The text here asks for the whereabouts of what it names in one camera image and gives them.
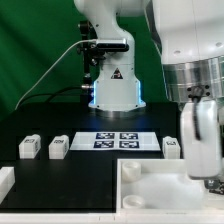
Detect black cable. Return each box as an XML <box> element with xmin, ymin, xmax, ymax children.
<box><xmin>16</xmin><ymin>86</ymin><xmax>84</xmax><ymax>109</ymax></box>

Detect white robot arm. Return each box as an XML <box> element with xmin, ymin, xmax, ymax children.
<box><xmin>74</xmin><ymin>0</ymin><xmax>224</xmax><ymax>180</ymax></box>

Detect white square tabletop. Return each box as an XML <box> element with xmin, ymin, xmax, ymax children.
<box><xmin>116</xmin><ymin>159</ymin><xmax>224</xmax><ymax>212</ymax></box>

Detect white front rail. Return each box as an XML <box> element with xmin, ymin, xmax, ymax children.
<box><xmin>0</xmin><ymin>213</ymin><xmax>224</xmax><ymax>224</ymax></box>

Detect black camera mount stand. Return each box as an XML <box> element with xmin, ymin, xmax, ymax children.
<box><xmin>77</xmin><ymin>20</ymin><xmax>129</xmax><ymax>89</ymax></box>

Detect white tag sheet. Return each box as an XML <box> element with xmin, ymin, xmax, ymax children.
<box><xmin>70</xmin><ymin>132</ymin><xmax>160</xmax><ymax>151</ymax></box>

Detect white obstacle block left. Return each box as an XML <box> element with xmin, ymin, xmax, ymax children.
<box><xmin>0</xmin><ymin>167</ymin><xmax>15</xmax><ymax>204</ymax></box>

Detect white cable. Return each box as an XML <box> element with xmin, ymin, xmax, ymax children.
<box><xmin>14</xmin><ymin>39</ymin><xmax>98</xmax><ymax>111</ymax></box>

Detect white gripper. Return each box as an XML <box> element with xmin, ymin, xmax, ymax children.
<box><xmin>180</xmin><ymin>100</ymin><xmax>222</xmax><ymax>180</ymax></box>

